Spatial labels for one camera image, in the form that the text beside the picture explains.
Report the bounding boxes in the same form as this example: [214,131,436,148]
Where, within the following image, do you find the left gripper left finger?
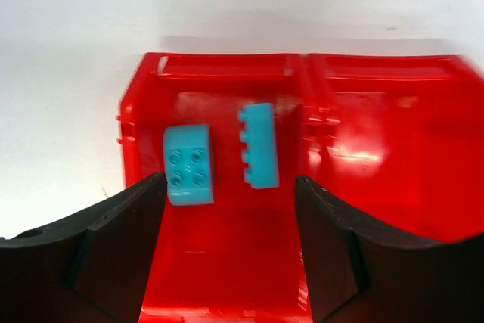
[1,173,167,322]

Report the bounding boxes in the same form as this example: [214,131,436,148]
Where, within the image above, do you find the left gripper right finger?
[295,175,483,322]

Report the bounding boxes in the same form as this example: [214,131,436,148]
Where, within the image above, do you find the blue long lego brick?
[237,103,279,189]

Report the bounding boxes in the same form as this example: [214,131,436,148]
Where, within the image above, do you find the red four-compartment bin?
[118,53,483,322]

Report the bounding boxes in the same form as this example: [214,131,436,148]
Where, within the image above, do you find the blue oval printed lego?
[163,124,214,206]

